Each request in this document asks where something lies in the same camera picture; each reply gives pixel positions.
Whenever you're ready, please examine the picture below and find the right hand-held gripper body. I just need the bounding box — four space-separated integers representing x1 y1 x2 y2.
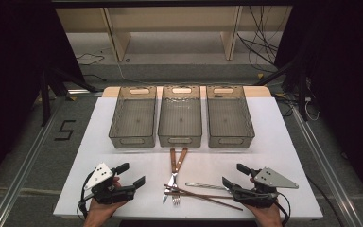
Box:
232 166 300 209

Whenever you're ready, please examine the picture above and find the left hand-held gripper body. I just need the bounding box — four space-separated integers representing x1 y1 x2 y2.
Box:
83 162 137 205

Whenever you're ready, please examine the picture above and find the silver metal chopstick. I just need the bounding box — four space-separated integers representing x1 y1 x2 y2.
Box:
184 182 231 191

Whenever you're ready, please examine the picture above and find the smoky transparent plastic bin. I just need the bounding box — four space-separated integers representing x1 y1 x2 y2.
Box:
157 84 203 148
108 85 158 149
206 84 255 149

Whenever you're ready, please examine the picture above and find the person's left hand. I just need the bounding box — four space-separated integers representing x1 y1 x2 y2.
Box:
83 198 128 227

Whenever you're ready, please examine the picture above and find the person's right hand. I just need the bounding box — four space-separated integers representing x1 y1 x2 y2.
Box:
245 203 285 227

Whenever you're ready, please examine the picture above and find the brown wooden chopstick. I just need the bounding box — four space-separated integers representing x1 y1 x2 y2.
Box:
164 183 244 212
164 191 234 200

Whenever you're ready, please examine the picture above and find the white table mat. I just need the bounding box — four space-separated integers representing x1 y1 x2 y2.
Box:
52 96 324 220

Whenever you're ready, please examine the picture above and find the black metal stand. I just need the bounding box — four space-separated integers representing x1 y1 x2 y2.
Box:
254 56 321 123
39 67 99 128

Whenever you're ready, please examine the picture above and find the black curtain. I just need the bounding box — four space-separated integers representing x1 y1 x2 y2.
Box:
0 0 87 193
275 0 363 209

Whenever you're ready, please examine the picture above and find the light wooden shelf unit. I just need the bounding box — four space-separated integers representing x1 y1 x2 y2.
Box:
56 6 293 62

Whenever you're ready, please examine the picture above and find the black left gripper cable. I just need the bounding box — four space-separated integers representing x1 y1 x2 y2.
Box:
77 171 96 221

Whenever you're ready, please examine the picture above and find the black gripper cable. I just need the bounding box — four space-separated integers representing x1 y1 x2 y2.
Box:
273 191 293 227
77 171 96 221

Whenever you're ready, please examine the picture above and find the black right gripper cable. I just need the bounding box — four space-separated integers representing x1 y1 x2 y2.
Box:
273 191 293 227

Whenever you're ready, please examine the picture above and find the wooden handled fork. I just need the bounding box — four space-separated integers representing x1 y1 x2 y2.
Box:
169 148 182 206

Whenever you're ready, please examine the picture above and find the wooden handled table knife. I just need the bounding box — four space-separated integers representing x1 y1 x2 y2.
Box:
162 147 189 205

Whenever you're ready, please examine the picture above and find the long aluminium floor rail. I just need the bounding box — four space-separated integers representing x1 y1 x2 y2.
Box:
291 107 363 227
0 103 64 227

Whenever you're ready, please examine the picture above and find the short aluminium rail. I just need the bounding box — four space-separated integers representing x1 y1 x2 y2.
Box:
67 88 104 96

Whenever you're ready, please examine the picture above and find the black floor cable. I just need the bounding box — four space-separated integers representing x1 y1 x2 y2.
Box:
75 51 108 83

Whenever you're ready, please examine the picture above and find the black cable bundle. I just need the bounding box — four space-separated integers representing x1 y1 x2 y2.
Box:
235 6 285 74

